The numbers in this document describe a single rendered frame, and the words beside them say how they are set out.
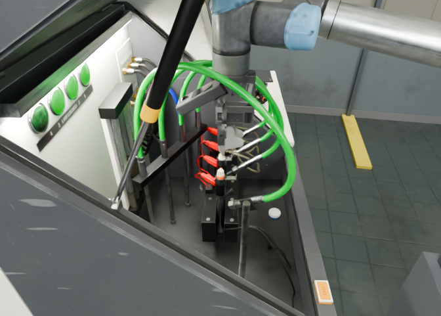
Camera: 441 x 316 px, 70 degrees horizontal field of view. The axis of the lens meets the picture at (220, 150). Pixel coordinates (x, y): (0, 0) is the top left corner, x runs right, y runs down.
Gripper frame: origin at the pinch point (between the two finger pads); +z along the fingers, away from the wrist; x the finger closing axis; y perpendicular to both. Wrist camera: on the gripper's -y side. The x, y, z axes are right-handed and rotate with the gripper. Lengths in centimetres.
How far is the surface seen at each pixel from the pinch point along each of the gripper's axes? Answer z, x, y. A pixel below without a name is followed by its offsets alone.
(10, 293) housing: 5.0, -34.8, -33.2
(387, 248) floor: 118, 65, 101
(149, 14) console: -23.0, 35.2, -22.2
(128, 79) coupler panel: -8.1, 22.9, -27.5
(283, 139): -13.3, -14.9, 11.7
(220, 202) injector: 16.9, -0.8, 0.0
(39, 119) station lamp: -20.0, -20.8, -27.0
